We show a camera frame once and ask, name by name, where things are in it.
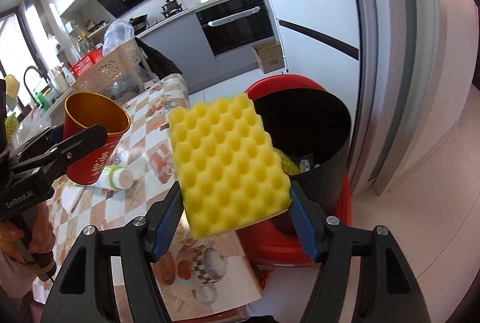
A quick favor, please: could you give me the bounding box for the clear plastic bag by window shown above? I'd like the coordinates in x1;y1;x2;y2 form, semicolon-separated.
11;108;51;148

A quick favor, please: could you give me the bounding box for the black kitchen faucet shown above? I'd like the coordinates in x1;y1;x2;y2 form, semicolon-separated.
23;65;49;108

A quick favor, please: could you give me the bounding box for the light green lotion bottle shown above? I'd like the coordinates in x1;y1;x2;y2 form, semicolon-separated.
92;165;134;191

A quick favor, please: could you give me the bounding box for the clear plastic bag on counter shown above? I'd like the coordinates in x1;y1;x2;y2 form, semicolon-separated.
102;19;134;57

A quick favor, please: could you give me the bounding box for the patterned checkered tablecloth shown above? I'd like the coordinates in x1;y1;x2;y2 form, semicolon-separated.
29;73;264;323

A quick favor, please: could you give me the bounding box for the red paper cup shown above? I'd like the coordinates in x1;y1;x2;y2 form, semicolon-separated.
64;91;131;185

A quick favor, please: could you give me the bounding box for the red plastic basket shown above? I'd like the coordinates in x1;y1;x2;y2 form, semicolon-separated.
70;49;103;79

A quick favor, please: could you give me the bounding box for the yellow wavy sponge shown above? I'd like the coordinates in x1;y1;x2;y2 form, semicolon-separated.
168;93;291;239

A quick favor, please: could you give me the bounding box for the black cooking pot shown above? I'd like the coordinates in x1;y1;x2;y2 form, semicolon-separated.
162;0;183;18

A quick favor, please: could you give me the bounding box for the cardboard box on floor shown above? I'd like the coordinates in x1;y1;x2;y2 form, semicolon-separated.
252;40;285;74

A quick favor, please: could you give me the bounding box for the yellow foam fruit net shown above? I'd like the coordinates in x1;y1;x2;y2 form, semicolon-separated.
274;148;301;176

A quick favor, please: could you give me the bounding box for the black trash bin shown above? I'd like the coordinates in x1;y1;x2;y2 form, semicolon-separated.
253;88;352;214

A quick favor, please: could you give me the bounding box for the red plastic stool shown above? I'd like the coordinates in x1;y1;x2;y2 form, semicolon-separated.
237;74;352;267

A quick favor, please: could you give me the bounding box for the person's left hand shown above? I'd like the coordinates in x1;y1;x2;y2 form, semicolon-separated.
0;202;55;264

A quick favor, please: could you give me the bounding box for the white refrigerator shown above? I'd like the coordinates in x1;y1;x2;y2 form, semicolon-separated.
270;0;360;113

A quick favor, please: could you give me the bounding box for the black built-in oven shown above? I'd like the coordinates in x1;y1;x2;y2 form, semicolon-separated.
196;0;274;56

